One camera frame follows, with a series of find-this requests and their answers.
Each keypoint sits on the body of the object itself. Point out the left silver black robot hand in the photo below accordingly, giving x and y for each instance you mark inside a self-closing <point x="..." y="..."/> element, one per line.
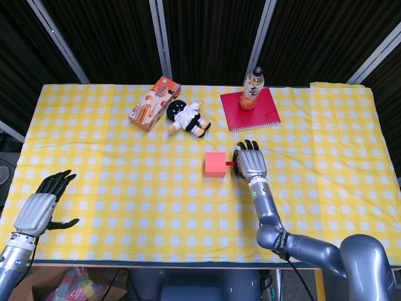
<point x="33" y="213"/>

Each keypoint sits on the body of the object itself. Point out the blue grey chair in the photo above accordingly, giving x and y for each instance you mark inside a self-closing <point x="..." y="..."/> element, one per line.
<point x="194" y="285"/>

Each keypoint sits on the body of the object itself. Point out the orange snack box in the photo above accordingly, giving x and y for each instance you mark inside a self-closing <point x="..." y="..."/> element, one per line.
<point x="153" y="105"/>

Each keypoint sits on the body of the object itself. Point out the aluminium frame rail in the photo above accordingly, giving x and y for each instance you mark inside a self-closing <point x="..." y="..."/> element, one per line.
<point x="12" y="131"/>

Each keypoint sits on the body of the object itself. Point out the black white plush doll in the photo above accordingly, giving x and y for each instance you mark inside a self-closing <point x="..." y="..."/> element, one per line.
<point x="188" y="117"/>

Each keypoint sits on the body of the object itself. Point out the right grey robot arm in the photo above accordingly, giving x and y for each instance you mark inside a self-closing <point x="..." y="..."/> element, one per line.
<point x="313" y="247"/>

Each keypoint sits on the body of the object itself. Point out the brown cardboard box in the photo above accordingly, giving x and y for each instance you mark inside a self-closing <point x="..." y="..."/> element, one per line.
<point x="34" y="287"/>

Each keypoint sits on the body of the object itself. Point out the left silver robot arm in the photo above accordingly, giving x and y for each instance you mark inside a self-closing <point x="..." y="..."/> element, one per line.
<point x="14" y="263"/>

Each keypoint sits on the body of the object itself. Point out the aluminium frame post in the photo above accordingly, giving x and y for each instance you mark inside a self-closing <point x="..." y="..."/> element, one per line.
<point x="376" y="56"/>
<point x="263" y="31"/>
<point x="161" y="40"/>
<point x="56" y="37"/>

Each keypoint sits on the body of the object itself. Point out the orange sticky note block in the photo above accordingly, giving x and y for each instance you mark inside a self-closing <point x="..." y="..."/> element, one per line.
<point x="215" y="163"/>

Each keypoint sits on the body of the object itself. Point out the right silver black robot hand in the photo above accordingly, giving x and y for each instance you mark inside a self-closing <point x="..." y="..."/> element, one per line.
<point x="252" y="163"/>

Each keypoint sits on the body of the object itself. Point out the orange tea drink bottle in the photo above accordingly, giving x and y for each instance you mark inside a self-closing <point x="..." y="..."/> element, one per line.
<point x="251" y="91"/>

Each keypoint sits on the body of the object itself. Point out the yellow white checkered tablecloth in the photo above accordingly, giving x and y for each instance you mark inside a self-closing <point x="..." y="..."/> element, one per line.
<point x="141" y="203"/>

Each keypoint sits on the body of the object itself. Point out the colourful foam blocks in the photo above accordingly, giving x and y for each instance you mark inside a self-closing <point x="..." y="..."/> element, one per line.
<point x="73" y="285"/>

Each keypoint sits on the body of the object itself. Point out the red spiral notebook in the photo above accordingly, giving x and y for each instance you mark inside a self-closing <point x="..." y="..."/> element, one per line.
<point x="250" y="117"/>

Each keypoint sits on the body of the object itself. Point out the red and green marker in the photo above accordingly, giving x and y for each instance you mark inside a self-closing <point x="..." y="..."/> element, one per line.
<point x="231" y="163"/>

